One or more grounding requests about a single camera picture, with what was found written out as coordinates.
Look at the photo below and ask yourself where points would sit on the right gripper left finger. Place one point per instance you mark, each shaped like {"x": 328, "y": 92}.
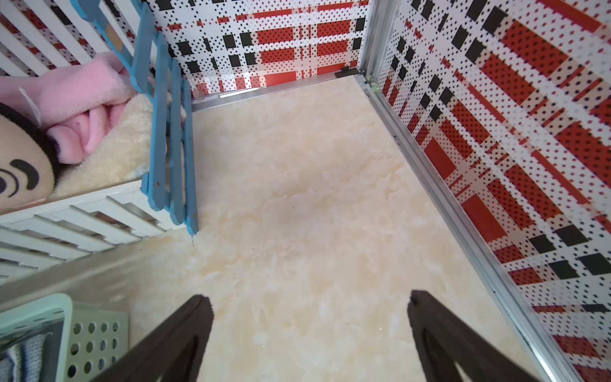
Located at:
{"x": 174, "y": 351}

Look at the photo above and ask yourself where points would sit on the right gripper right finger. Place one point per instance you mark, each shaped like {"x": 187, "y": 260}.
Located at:
{"x": 446, "y": 345}

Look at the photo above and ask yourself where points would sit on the mint green plastic basket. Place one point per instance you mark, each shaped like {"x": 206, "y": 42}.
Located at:
{"x": 82, "y": 341}

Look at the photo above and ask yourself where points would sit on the cream fluffy crib mattress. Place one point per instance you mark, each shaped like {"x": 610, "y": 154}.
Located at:
{"x": 122, "y": 156}

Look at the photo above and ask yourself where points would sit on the plush doll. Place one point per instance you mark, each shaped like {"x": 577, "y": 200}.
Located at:
{"x": 29, "y": 162}

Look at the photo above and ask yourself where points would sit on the pink blanket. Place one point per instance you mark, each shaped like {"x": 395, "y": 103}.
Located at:
{"x": 75, "y": 106}

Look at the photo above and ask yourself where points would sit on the white toy crib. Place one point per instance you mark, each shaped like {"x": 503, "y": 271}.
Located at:
{"x": 39, "y": 36}

